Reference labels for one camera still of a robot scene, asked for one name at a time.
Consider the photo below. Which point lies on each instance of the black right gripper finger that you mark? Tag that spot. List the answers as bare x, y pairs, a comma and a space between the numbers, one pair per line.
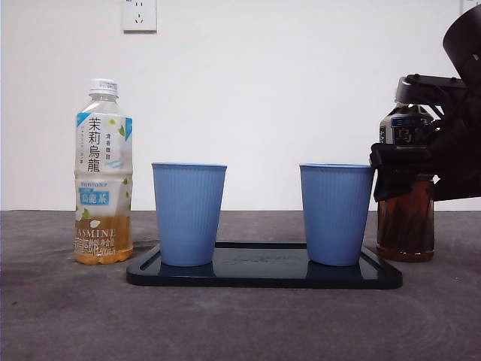
402, 169

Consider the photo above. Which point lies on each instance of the dark oolong tea bottle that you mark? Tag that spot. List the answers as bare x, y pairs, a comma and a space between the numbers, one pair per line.
406, 229

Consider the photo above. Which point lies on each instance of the blue ribbed plastic cup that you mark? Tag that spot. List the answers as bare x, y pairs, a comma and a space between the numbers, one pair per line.
188, 214
336, 214

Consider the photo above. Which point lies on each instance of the jasmine oolong tea bottle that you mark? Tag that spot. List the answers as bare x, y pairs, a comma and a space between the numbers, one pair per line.
101, 158

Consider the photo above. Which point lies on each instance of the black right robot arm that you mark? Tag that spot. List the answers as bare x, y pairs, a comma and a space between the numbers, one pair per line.
462, 150

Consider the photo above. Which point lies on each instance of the dark blue rectangular tray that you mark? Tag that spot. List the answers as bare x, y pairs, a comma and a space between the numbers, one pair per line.
263, 278

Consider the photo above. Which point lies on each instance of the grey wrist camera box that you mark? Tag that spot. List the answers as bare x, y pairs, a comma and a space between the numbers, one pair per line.
428, 88

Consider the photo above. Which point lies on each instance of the white wall socket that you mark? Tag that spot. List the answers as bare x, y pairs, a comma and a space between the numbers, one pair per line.
139, 19

